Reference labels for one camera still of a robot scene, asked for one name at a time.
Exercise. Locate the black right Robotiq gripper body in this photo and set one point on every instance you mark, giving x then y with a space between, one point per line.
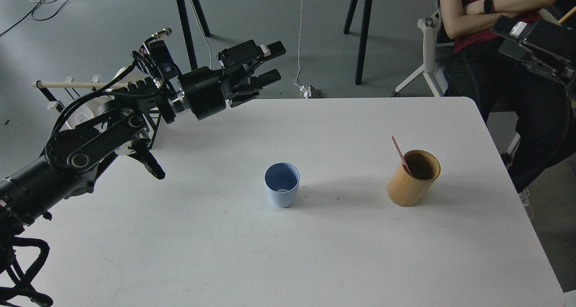
551 50

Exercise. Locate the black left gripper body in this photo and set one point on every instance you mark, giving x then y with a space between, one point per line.
199 92

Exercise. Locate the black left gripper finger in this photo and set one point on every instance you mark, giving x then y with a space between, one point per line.
250 87
248 55

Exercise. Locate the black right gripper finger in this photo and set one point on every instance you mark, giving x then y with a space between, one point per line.
513 29
518 52

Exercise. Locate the light blue plastic cup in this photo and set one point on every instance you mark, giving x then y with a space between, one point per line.
282 180

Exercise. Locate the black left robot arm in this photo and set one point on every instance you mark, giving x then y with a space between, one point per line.
89 131

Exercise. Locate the bamboo chopstick holder cup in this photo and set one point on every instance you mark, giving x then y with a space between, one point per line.
406 189

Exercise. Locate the white power adapter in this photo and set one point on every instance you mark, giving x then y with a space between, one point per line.
310 92

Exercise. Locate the white square mug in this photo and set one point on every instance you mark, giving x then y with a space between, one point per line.
131 77

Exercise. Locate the white office chair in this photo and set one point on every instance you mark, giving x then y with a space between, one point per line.
437 52

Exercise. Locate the white round mug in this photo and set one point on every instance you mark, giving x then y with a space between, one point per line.
89 110

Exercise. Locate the pink chopstick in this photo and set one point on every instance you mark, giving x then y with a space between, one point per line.
402 157

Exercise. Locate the black wire mug rack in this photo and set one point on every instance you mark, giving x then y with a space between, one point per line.
152 115

